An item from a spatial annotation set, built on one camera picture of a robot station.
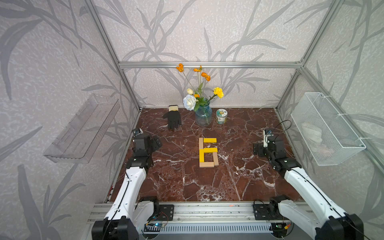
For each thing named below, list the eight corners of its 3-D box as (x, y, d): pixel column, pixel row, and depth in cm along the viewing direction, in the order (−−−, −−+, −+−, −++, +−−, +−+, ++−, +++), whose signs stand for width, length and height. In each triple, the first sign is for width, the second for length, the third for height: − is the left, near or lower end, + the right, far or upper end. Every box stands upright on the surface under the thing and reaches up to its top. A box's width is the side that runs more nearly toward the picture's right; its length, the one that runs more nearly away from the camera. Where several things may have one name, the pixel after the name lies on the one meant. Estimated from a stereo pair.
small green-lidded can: (216, 124, 113) (217, 116, 106) (215, 116, 118) (216, 108, 111) (226, 124, 113) (228, 116, 106) (225, 116, 118) (227, 108, 111)
